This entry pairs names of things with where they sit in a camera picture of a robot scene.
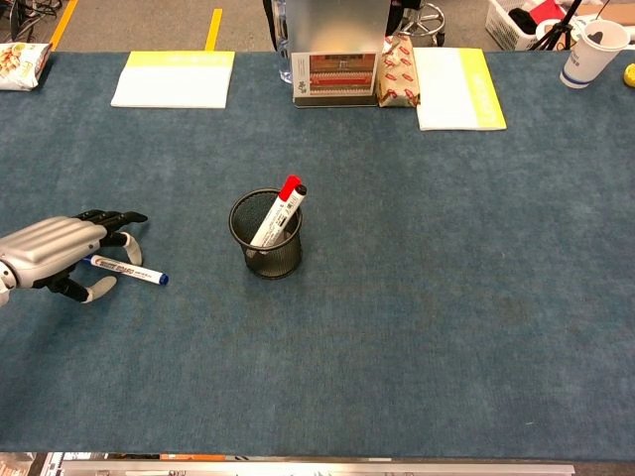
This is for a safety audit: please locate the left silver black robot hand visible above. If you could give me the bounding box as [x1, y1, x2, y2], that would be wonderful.
[0, 210, 149, 304]

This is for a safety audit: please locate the blue whiteboard marker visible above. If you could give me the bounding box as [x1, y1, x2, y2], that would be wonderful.
[81, 254, 170, 288]

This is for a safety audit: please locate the black whiteboard marker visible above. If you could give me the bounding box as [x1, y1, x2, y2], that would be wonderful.
[257, 183, 309, 248]

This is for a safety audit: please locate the black round cup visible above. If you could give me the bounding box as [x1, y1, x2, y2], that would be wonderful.
[228, 186, 305, 280]

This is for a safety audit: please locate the printed snack bag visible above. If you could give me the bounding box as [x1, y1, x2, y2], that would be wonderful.
[0, 42, 54, 92]

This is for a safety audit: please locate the white notebook with yellow band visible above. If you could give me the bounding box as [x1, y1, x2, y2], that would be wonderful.
[109, 50, 236, 110]

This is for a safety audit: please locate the red whiteboard marker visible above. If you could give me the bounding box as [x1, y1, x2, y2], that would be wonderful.
[248, 174, 303, 248]

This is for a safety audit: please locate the clear plastic water bottle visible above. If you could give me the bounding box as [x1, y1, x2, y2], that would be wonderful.
[271, 0, 294, 84]

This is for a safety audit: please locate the blue felt table mat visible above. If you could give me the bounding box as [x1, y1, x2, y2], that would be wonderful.
[0, 49, 635, 455]

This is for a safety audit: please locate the gold red wrapped snack pack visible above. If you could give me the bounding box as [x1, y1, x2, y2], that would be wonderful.
[377, 35, 421, 109]

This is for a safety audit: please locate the chrome stool base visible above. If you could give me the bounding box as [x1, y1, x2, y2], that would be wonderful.
[396, 0, 446, 47]

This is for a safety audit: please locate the white yellow Lexicon notebook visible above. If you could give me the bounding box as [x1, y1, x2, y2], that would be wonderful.
[411, 47, 508, 133]

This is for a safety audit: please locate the white plastic basket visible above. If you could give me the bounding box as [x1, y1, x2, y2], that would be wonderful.
[484, 0, 572, 52]

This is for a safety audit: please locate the black tripod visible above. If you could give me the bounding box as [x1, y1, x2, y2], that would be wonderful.
[538, 0, 586, 51]

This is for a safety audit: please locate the white paper cup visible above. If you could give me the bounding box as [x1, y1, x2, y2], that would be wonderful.
[560, 19, 631, 90]

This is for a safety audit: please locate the black wheeled frame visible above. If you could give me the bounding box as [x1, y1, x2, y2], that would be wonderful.
[0, 0, 64, 44]

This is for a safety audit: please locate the aluminium profile rail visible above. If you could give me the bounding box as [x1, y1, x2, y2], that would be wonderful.
[62, 458, 576, 476]

